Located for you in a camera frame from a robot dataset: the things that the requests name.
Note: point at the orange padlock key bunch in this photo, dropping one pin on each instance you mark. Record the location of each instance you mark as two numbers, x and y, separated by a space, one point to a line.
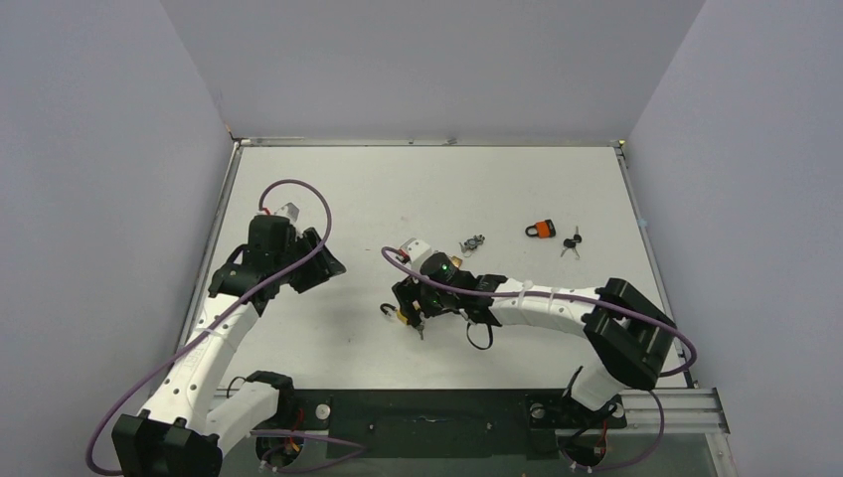
570 245

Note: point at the orange padlock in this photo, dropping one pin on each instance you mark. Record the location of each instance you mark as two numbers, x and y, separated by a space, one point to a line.
541 230

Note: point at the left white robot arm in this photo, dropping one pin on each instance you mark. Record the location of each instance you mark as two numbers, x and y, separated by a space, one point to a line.
179 431

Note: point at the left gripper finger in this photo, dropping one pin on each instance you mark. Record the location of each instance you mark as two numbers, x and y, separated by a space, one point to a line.
330 265
310 277

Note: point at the yellow padlock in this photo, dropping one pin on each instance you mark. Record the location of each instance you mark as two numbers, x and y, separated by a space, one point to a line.
391 312

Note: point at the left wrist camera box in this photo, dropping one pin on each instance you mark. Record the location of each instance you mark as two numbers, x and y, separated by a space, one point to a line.
288 211

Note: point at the aluminium frame rail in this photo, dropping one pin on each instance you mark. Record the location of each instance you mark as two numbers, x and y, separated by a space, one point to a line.
684 411

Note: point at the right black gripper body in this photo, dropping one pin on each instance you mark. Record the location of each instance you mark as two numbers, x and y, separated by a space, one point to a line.
409 300

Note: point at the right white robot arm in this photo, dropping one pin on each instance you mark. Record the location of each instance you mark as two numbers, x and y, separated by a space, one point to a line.
630 335

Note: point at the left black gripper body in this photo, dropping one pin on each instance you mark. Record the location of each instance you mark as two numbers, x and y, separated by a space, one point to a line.
300 245

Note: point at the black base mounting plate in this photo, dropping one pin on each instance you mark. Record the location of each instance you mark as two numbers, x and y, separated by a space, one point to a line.
419 424

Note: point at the brass padlock key bunch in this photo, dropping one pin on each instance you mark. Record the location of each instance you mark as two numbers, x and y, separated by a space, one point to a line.
470 245

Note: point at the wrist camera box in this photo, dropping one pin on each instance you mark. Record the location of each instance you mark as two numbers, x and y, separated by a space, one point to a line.
288 211
414 252

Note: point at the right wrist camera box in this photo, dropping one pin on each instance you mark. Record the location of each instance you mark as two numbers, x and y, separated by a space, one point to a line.
414 252

